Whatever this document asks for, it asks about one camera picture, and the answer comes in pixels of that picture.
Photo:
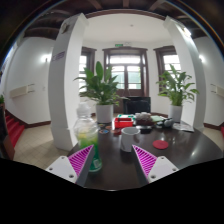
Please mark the dark round teapot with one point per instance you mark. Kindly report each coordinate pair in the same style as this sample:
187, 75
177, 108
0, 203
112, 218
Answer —
166, 123

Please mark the leafy plant in white pot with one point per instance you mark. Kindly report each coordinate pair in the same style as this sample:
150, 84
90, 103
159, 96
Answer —
175, 112
104, 113

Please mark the glowing wall lamp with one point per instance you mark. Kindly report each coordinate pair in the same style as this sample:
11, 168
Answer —
202, 58
46, 59

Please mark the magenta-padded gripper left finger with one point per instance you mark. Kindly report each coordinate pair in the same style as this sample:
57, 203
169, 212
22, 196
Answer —
66, 166

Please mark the flat round red coaster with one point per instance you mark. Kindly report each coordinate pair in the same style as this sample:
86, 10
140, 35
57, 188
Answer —
160, 144

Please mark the red plastic box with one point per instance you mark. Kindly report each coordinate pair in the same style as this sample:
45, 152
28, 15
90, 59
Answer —
122, 123

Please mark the brown framed window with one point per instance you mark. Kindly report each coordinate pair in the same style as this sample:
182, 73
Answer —
83, 63
171, 60

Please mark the red carpeted staircase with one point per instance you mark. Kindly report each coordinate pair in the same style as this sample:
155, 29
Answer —
14, 128

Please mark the tea set on dark tray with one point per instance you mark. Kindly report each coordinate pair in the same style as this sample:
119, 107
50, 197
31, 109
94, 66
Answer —
144, 118

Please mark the green exit sign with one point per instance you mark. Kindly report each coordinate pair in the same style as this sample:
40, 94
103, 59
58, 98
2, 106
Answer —
119, 44

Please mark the green flat box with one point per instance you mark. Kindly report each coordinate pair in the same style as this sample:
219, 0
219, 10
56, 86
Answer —
126, 116

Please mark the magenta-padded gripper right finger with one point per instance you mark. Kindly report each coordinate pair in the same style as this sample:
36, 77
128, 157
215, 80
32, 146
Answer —
156, 166

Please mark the white ceramic mug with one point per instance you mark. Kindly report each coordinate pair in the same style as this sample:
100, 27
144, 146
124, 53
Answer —
128, 140

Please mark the clear bottle with green drink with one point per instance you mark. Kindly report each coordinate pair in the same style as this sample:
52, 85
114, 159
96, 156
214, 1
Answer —
87, 133

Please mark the pink round sticker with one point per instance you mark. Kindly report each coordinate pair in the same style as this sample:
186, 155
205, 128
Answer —
116, 132

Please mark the black flat phone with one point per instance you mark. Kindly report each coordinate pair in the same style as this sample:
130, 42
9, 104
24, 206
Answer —
146, 128

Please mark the brown wooden double door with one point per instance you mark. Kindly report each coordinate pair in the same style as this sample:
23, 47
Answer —
126, 73

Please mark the printed paper leaflet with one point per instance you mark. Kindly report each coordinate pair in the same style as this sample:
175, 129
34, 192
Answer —
183, 126

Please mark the purple pillar sign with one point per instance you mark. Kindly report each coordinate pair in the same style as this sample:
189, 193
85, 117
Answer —
58, 55

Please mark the orange round sticker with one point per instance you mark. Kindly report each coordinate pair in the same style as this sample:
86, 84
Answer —
108, 127

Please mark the blue round sticker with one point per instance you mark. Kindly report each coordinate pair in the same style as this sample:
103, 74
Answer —
104, 131

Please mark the black chair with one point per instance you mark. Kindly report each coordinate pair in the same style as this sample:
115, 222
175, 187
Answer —
138, 106

